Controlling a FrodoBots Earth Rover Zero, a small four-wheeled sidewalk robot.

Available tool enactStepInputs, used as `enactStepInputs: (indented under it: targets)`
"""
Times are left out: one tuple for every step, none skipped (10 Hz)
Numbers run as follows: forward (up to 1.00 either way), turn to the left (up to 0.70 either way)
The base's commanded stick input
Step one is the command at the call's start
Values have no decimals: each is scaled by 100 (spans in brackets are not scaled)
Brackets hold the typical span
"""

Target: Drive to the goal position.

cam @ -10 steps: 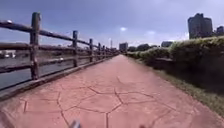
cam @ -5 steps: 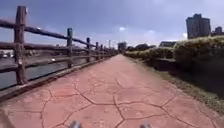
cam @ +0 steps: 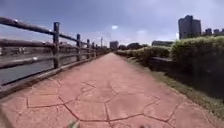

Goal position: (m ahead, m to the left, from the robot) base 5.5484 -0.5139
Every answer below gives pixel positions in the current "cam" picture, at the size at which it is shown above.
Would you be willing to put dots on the small distant building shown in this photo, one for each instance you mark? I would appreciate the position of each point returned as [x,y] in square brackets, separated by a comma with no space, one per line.
[114,45]

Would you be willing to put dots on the distant trees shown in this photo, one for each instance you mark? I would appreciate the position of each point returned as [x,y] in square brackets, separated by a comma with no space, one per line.
[133,46]

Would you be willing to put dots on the red stamped stone path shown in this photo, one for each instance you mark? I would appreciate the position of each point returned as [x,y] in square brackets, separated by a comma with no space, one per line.
[110,93]

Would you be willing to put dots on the long low building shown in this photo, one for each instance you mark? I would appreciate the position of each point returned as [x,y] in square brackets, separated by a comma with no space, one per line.
[162,43]

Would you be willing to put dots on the long green hedge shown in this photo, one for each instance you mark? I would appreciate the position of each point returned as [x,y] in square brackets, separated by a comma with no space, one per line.
[193,50]

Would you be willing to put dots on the tall dark building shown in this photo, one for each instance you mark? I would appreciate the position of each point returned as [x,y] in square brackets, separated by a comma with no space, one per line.
[189,27]

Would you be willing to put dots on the grey water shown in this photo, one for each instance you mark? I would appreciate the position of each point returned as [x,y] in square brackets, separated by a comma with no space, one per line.
[20,71]

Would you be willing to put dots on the green grass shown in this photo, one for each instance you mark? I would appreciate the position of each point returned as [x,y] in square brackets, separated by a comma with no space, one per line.
[200,95]

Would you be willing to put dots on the group of distant buildings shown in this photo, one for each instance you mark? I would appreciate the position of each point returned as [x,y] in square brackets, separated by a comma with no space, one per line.
[213,32]

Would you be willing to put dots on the low dark wall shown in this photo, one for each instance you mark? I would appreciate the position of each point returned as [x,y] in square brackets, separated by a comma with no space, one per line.
[161,63]

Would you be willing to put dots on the wooden post and rail fence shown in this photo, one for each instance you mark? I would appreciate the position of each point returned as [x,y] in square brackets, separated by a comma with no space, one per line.
[56,43]

